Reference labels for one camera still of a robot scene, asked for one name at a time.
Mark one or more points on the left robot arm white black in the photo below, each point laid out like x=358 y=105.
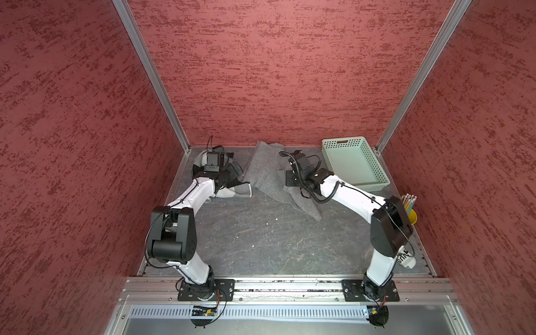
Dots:
x=172 y=237

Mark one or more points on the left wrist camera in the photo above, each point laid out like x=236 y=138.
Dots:
x=215 y=161

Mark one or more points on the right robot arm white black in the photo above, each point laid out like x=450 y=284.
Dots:
x=390 y=227

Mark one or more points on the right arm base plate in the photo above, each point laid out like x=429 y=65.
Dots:
x=367 y=291

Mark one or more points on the yellow pencil cup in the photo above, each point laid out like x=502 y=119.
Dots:
x=412 y=215

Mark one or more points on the white printed cup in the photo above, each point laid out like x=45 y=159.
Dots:
x=406 y=259

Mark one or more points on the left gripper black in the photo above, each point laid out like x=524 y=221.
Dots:
x=231 y=178

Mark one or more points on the black white checkered scarf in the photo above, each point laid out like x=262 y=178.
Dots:
x=243 y=190

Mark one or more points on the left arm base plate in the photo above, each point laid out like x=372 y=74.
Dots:
x=218 y=290

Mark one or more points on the light green plastic basket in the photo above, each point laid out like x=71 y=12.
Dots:
x=353 y=160

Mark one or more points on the grey knitted scarf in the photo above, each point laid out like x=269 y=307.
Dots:
x=266 y=171

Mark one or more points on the aluminium front rail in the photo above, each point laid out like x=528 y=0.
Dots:
x=326 y=290

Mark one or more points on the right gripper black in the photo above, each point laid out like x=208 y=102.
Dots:
x=289 y=178

